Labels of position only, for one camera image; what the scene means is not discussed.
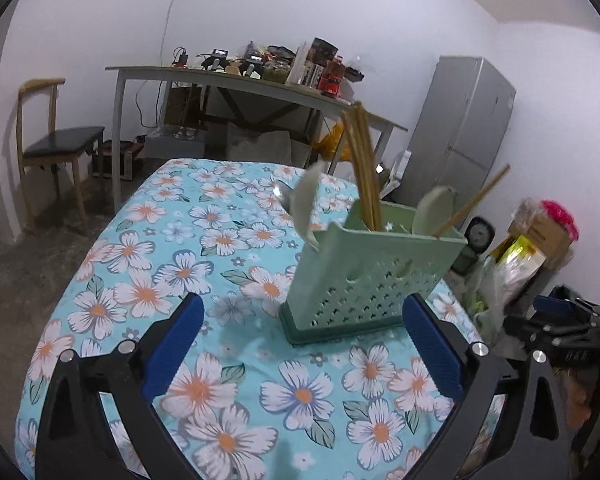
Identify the white rice paddle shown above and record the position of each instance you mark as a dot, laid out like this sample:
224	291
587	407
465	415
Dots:
430	207

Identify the dark crate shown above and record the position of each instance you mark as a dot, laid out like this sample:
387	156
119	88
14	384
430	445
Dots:
112	160

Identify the yellow plastic bag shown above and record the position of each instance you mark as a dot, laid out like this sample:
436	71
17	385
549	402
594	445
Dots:
332	142

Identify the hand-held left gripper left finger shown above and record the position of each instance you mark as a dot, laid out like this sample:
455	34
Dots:
172	350

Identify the single bamboo chopstick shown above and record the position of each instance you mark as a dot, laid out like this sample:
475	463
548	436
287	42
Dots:
472	200

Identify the red bottle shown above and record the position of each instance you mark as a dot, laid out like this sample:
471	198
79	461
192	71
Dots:
331	80

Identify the blue floral blanket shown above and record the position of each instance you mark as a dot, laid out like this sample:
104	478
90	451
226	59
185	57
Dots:
155	260

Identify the white plastic container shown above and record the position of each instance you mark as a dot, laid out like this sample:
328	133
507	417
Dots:
402	165

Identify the small brown cardboard box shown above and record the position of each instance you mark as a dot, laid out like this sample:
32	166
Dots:
180	107

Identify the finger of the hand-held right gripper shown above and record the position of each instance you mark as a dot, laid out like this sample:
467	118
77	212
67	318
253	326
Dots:
552	305
535	332

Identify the grey desk wooden top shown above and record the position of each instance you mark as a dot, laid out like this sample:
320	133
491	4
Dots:
205	76

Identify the pile of bamboo chopsticks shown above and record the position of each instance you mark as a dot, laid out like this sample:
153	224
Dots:
365	175

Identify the pale green soup ladle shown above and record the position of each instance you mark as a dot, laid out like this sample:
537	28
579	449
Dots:
302	200

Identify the silver refrigerator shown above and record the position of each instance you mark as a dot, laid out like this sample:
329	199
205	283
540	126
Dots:
460	135

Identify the green utensil holder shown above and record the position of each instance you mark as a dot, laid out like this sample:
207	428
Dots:
360	280

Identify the white sack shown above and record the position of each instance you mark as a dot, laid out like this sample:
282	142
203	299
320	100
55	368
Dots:
260	147

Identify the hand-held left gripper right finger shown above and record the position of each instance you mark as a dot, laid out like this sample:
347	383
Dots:
435	350

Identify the pink bundle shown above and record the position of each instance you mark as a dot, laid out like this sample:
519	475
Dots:
562	215

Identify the metal spoon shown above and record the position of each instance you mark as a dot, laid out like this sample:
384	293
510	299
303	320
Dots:
285	192

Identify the black rice cooker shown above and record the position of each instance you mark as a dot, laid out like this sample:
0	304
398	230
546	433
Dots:
480	235

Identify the large open cardboard box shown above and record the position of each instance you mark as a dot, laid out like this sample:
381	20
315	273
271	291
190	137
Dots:
550	232

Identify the clear bag of vegetables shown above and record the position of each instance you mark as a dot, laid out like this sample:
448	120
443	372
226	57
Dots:
487	295

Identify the glass jar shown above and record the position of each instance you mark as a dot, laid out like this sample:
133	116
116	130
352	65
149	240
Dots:
277	74

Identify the wooden chair black seat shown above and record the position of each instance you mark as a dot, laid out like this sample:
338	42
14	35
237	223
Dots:
65	142

